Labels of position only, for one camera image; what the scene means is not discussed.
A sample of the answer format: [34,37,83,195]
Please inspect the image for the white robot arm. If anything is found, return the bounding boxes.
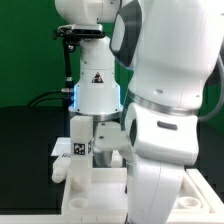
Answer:
[55,0,224,224]

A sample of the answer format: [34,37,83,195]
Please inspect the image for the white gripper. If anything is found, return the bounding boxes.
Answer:
[127,156,184,224]

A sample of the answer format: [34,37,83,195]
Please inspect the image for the black camera on stand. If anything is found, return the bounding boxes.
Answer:
[52,24,106,95]

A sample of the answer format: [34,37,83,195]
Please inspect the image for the black cables at base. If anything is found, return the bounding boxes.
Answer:
[28,87,74,108]

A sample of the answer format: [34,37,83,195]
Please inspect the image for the white marker base sheet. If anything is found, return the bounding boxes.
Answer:
[51,137,71,157]

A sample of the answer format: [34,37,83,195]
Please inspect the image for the white square desk top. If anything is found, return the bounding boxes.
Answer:
[62,168,210,218]

